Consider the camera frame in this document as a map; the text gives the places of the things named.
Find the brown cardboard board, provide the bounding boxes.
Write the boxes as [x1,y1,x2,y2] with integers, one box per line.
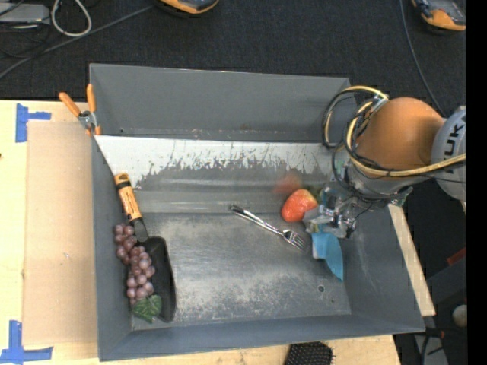
[21,121,100,348]

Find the silver metal fork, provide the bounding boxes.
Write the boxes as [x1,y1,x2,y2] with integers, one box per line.
[228,204,310,252]

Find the red toy strawberry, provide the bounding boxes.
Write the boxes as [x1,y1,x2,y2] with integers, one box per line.
[280,188,319,223]

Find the blue sponge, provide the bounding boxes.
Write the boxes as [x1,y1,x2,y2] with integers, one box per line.
[310,230,345,282]

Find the purple toy grapes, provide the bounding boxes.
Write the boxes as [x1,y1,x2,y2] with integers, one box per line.
[113,222,164,325]

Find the grey metal bin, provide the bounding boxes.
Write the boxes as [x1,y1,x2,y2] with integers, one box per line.
[88,62,427,363]

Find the orange-handled black trowel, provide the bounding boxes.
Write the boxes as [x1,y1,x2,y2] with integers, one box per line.
[113,172,178,323]

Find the black hairbrush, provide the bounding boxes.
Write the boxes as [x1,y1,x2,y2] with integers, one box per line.
[285,341,336,365]

